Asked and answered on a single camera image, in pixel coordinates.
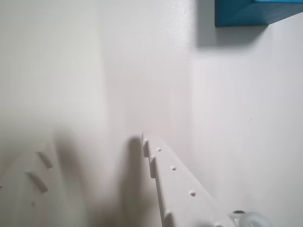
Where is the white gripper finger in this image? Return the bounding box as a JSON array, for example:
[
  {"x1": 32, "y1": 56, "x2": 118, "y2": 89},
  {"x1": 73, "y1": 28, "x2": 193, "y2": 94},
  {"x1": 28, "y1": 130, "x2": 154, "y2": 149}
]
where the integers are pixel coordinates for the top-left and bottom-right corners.
[
  {"x1": 141, "y1": 131, "x2": 236, "y2": 227},
  {"x1": 0, "y1": 150, "x2": 62, "y2": 227}
]

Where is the blue cube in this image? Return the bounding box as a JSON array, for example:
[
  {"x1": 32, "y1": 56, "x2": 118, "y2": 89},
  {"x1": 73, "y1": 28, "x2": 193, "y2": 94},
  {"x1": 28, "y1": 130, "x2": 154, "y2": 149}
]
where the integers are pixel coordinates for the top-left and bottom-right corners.
[{"x1": 214, "y1": 0, "x2": 303, "y2": 27}]

